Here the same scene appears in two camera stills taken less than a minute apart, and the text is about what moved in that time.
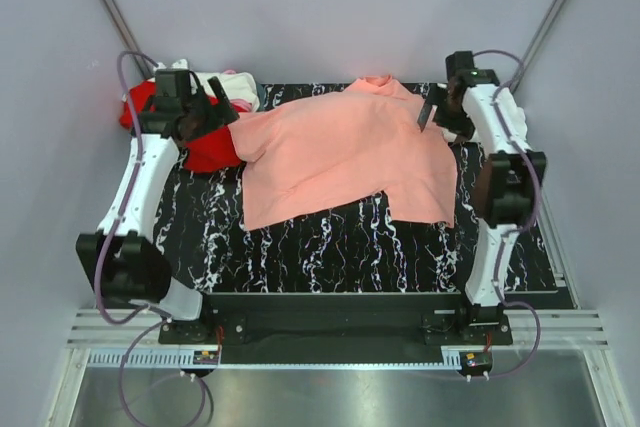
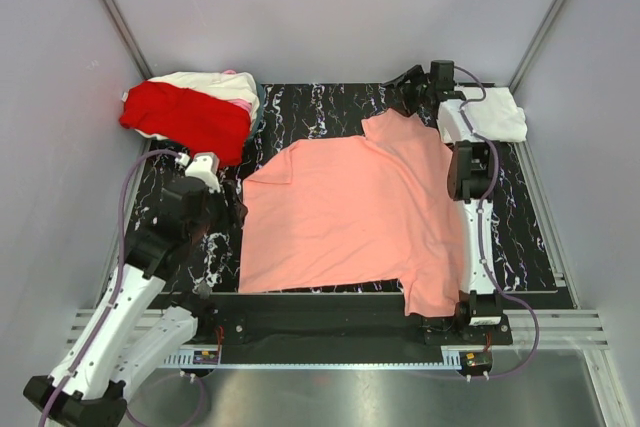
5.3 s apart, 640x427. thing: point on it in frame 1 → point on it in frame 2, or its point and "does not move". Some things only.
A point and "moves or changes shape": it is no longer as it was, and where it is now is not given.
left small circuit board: (209, 357) does not move
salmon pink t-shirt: (305, 155) moves or changes shape
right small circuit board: (476, 360) does not move
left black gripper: (223, 104) → (235, 208)
